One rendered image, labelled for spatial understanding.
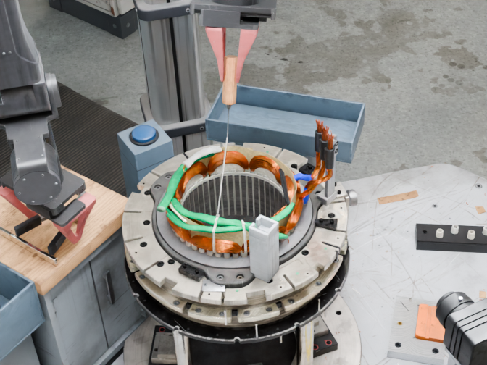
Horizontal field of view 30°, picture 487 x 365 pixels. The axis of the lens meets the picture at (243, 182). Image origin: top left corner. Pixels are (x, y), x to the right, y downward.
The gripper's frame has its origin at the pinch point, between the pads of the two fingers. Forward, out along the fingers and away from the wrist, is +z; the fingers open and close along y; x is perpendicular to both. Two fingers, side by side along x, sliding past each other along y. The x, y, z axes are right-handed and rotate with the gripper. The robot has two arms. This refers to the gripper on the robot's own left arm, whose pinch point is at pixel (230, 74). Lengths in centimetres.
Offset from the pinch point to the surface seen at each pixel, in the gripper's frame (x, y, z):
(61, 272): 2.6, -22.2, 31.0
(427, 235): 42, 35, 39
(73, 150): 179, -61, 79
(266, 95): 41.5, 4.3, 14.5
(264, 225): -3.7, 5.7, 18.5
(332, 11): 264, 27, 42
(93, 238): 7.5, -18.8, 27.7
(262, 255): -5.2, 5.7, 22.0
